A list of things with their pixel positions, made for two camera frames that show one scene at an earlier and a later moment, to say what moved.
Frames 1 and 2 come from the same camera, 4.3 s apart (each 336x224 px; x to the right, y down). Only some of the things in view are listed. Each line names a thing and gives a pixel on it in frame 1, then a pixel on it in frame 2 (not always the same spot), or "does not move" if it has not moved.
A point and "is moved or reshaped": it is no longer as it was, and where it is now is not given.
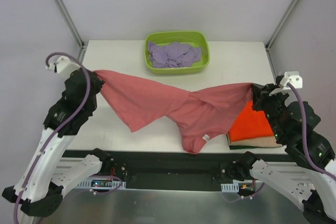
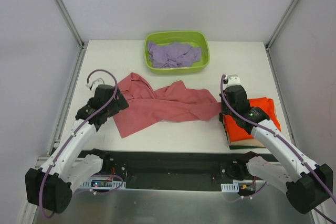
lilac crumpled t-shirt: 174,54 does not move
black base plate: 182,169 does not move
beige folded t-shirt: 265,141 does not move
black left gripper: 92,83 -> 119,102
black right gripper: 261,95 -> 223,109
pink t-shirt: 200,116 is moved or reshaped
